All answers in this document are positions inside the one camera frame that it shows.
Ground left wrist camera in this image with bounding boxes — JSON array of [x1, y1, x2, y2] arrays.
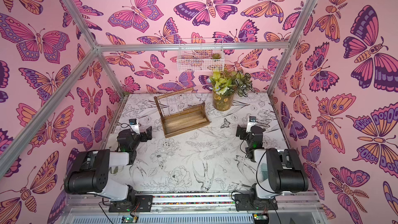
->
[[129, 118, 140, 134]]

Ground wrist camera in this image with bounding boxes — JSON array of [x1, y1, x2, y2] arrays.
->
[[129, 118, 140, 134], [246, 116, 257, 133]]

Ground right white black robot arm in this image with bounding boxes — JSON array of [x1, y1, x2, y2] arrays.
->
[[232, 125, 308, 212]]

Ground glass vase with plants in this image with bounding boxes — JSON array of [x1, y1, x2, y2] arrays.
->
[[207, 70, 254, 112]]

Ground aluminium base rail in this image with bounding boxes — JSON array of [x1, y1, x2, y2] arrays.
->
[[59, 191, 328, 224]]

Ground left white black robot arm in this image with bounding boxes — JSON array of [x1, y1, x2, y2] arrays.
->
[[64, 127, 153, 213]]

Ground wooden jewelry display stand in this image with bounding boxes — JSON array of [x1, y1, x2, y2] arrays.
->
[[154, 87, 211, 139]]

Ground white wire wall basket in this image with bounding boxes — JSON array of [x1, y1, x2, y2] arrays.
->
[[176, 37, 225, 72]]

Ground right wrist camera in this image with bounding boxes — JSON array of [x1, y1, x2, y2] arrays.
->
[[246, 116, 257, 133]]

